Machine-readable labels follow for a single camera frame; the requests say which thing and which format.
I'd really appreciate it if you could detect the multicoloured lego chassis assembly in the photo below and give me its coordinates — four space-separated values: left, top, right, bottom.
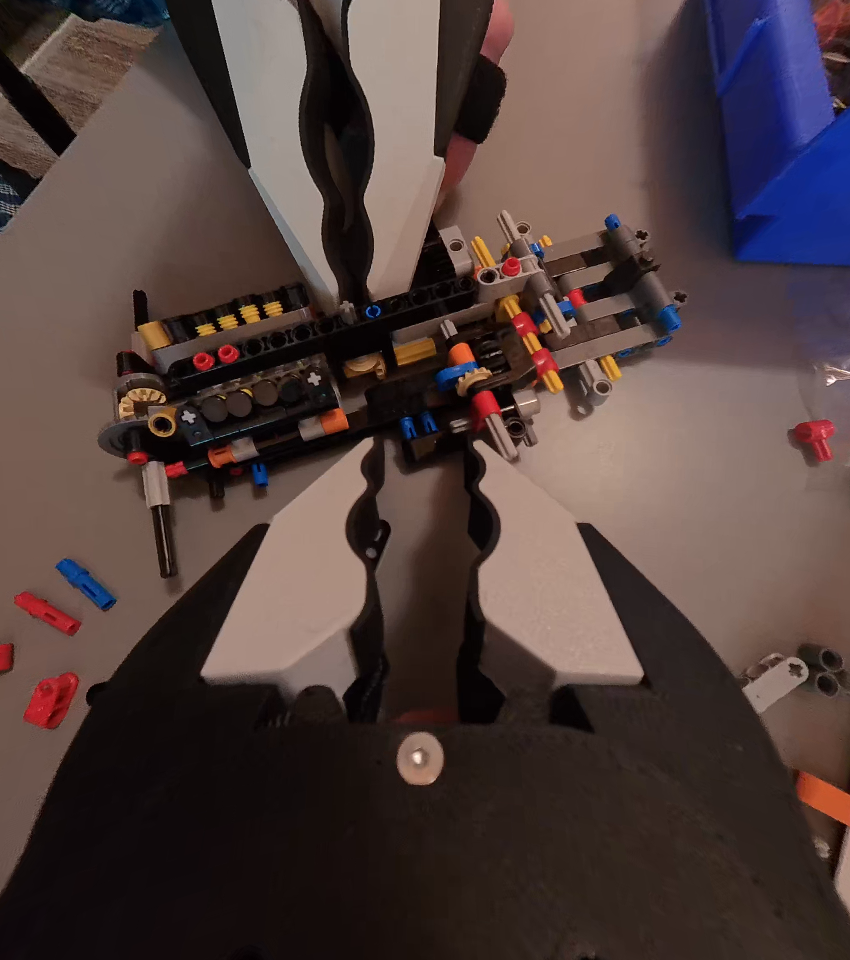
98 210 689 579

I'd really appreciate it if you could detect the orange lego piece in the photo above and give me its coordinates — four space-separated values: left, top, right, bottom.
794 772 850 828

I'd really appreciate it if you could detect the black furniture frame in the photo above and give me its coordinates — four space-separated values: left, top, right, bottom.
0 0 80 159

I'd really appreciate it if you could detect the red lego pin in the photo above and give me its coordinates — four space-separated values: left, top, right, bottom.
14 591 83 636

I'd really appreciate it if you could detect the dark grey lego connector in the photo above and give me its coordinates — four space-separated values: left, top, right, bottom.
796 643 850 697

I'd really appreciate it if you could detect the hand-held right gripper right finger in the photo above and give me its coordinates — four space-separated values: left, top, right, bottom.
466 438 651 721

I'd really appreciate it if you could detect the beige woven rug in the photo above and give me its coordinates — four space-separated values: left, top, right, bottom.
0 13 164 180

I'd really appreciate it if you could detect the person's left hand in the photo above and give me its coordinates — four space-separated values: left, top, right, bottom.
440 0 518 219

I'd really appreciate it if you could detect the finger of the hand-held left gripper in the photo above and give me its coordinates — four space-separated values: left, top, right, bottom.
335 0 449 301
211 0 374 316

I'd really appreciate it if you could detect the blue plastic bin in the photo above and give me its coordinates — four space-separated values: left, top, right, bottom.
702 0 850 269

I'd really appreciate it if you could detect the blue lego pin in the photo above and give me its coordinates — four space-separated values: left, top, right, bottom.
55 558 119 611

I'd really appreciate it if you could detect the light grey lego connector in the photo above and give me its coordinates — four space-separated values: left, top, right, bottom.
740 652 809 714

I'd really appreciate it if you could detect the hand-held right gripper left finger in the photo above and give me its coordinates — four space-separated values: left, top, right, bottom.
200 438 392 721

